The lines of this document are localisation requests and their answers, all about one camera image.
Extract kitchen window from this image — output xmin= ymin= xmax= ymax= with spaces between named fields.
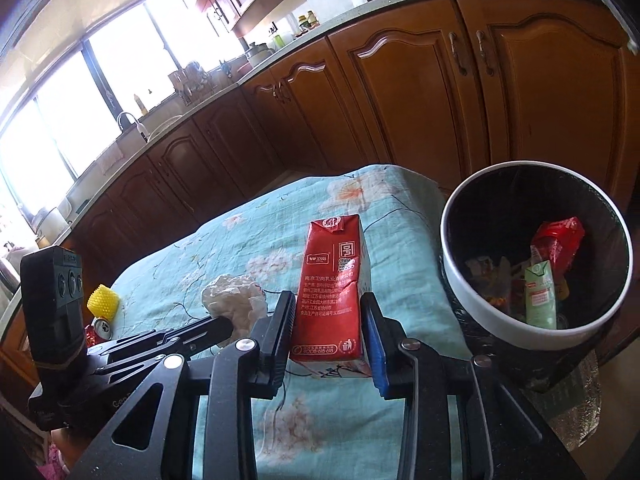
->
xmin=0 ymin=0 xmax=241 ymax=241

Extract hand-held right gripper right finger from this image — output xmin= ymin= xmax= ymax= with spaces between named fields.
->
xmin=360 ymin=292 xmax=586 ymax=480

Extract red milk carton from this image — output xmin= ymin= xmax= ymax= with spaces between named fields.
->
xmin=289 ymin=213 xmax=373 ymax=378

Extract metal cabinet door handle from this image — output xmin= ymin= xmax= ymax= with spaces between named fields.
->
xmin=475 ymin=30 xmax=496 ymax=77
xmin=448 ymin=31 xmax=468 ymax=77

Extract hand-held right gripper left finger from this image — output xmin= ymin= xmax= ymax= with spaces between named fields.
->
xmin=67 ymin=289 xmax=298 ymax=480

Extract utensil drying rack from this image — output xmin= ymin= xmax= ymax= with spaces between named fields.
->
xmin=167 ymin=62 xmax=211 ymax=106

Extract yellow foam fruit net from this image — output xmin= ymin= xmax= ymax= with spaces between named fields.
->
xmin=87 ymin=284 xmax=121 ymax=321

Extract wooden base cabinets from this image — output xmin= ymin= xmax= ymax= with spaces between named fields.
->
xmin=0 ymin=0 xmax=640 ymax=361

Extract plastic-covered stool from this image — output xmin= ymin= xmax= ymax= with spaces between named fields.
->
xmin=540 ymin=350 xmax=601 ymax=453

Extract floral blue tablecloth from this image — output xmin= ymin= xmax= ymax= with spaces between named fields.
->
xmin=107 ymin=162 xmax=473 ymax=480

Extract chrome kitchen faucet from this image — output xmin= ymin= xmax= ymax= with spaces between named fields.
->
xmin=116 ymin=111 xmax=148 ymax=143

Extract black bin liner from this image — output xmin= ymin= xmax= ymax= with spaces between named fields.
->
xmin=440 ymin=165 xmax=626 ymax=393

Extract pale green drink carton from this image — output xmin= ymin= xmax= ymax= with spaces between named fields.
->
xmin=524 ymin=259 xmax=558 ymax=331

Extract red plastic package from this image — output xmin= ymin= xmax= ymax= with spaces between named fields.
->
xmin=530 ymin=216 xmax=586 ymax=286

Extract white tissue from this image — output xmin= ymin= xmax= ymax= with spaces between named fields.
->
xmin=201 ymin=273 xmax=268 ymax=338

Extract white round bin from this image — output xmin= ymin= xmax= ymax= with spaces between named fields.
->
xmin=440 ymin=161 xmax=632 ymax=351

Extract steel cooking pot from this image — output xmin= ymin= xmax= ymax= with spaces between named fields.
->
xmin=245 ymin=42 xmax=276 ymax=68

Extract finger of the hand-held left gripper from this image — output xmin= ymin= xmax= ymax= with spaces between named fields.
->
xmin=182 ymin=337 xmax=232 ymax=361
xmin=107 ymin=314 xmax=235 ymax=356

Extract red drink can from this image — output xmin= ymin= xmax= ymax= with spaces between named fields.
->
xmin=84 ymin=317 xmax=113 ymax=348

